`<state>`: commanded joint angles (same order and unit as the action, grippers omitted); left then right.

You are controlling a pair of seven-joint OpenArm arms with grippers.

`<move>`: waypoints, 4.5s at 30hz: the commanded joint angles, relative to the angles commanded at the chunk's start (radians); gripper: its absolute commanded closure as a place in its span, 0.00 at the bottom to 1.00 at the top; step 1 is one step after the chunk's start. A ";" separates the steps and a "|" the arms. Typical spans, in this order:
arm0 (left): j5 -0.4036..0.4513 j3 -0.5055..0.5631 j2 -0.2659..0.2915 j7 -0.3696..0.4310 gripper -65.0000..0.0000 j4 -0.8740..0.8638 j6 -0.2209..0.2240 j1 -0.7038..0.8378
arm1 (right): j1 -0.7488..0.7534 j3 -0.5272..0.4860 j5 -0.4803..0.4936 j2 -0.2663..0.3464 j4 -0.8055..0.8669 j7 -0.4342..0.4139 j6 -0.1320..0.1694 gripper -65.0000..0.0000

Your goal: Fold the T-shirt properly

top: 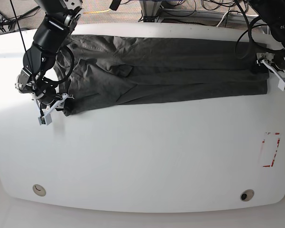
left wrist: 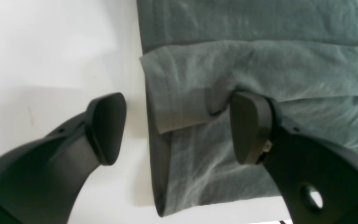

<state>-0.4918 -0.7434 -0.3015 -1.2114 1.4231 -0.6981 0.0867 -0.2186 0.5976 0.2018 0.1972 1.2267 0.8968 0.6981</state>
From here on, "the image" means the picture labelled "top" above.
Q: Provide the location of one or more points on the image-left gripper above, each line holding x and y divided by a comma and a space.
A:
45, 106

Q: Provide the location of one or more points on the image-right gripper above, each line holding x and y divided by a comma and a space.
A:
275, 64

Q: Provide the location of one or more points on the dark grey T-shirt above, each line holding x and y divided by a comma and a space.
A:
108, 71

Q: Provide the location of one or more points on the red tape rectangle marking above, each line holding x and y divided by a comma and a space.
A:
269, 148

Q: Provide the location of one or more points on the black tripod stand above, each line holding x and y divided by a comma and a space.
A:
15, 14

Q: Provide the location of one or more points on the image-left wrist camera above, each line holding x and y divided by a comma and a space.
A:
42, 120

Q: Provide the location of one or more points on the left table cable grommet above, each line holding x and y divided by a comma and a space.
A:
39, 190

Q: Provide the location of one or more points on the table cable grommet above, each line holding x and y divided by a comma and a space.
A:
247, 195
39, 190

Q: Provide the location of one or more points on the right table cable grommet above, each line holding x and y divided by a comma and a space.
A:
247, 195

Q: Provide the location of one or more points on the aluminium frame post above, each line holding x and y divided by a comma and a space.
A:
149, 9

